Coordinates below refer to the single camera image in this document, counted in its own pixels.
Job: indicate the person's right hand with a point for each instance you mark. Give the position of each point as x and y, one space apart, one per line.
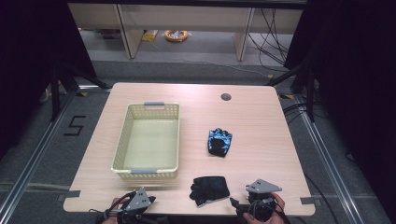
279 203

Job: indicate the black mesh glove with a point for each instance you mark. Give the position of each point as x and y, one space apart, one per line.
209 188

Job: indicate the black metal stand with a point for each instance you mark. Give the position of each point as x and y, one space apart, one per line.
56 93
309 93

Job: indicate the blue and black glove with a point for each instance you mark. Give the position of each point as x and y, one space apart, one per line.
219 143

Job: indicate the yellow and black tape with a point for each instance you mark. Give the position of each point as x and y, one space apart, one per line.
82 94
287 96

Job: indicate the pale yellow plastic basket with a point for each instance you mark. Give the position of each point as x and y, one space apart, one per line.
149 143

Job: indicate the person's left hand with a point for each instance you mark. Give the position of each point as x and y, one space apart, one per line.
116 202

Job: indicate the white desk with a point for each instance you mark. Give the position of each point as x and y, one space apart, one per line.
186 18

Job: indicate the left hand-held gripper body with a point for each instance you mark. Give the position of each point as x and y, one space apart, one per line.
138 199

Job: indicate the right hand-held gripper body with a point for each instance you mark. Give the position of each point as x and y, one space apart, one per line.
261 186

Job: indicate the yellow packet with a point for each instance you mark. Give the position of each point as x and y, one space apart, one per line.
149 36

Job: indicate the black curtain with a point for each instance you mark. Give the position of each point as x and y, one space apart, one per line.
28 62
358 93

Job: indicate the grey tape piece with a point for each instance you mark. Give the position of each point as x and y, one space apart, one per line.
308 200
72 194

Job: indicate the aluminium floor rail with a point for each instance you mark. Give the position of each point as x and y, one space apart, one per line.
37 155
327 161

